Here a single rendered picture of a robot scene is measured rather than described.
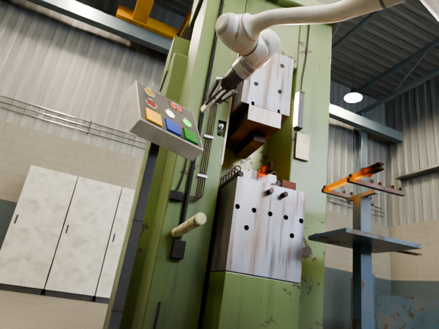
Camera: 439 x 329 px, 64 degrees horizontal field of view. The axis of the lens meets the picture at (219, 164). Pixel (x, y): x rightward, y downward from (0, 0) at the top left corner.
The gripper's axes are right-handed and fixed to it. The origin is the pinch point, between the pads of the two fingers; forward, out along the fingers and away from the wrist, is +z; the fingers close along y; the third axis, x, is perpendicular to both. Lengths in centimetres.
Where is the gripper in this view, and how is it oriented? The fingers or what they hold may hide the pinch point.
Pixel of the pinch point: (207, 105)
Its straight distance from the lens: 157.6
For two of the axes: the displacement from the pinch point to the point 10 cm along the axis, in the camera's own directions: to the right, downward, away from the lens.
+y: 7.1, 3.5, 6.1
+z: -6.7, 6.0, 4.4
